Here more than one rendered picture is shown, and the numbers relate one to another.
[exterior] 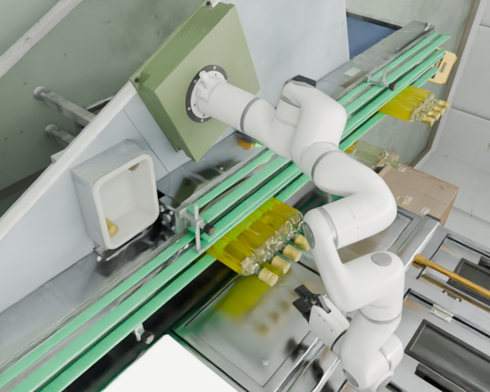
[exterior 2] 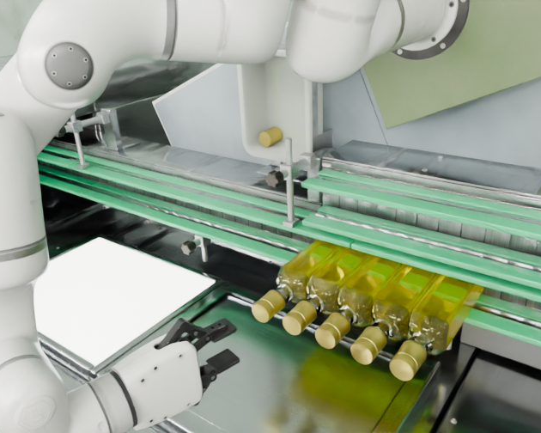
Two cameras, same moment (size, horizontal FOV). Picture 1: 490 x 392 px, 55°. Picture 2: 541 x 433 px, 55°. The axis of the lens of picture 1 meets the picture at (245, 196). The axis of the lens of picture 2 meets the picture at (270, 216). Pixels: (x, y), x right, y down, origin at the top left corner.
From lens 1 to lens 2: 1.24 m
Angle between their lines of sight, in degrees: 73
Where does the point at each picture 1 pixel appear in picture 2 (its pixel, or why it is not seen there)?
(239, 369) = not seen: hidden behind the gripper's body
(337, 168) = not seen: outside the picture
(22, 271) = (209, 124)
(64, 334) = (165, 178)
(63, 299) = (200, 165)
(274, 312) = (258, 379)
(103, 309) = (193, 189)
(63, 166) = not seen: hidden behind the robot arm
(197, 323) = (233, 303)
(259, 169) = (468, 209)
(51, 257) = (233, 133)
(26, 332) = (165, 160)
